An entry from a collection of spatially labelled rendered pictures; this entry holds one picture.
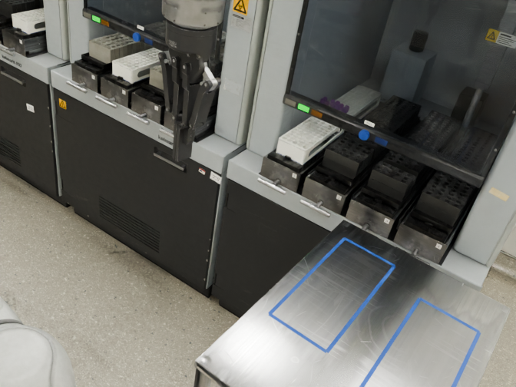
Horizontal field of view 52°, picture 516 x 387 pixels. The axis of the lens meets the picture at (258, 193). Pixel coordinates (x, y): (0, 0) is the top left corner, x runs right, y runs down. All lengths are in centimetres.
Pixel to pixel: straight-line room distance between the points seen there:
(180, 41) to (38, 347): 49
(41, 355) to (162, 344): 125
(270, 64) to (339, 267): 67
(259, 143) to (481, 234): 73
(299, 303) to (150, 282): 122
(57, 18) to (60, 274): 102
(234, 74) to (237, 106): 10
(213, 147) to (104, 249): 88
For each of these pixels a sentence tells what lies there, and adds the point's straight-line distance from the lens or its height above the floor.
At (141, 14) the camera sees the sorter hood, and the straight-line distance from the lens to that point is 189.
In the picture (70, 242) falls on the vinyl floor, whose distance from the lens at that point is 249.
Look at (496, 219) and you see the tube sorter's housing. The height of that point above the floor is 89.
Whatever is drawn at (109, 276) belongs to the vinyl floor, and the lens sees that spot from 232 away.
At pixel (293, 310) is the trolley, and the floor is 82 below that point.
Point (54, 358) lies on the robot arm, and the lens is 87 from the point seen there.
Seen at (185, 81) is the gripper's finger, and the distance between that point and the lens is 82.
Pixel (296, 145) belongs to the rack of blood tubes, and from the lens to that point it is 160.
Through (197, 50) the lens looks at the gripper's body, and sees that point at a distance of 79.
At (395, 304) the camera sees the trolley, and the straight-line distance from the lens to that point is 124.
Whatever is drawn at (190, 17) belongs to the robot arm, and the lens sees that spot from 77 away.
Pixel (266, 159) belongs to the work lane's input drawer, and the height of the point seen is 80.
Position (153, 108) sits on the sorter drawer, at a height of 79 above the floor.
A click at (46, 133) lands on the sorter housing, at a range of 242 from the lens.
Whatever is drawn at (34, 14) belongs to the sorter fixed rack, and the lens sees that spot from 241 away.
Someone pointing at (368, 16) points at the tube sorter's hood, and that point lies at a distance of 143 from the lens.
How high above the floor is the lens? 165
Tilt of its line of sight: 35 degrees down
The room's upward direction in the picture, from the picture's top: 11 degrees clockwise
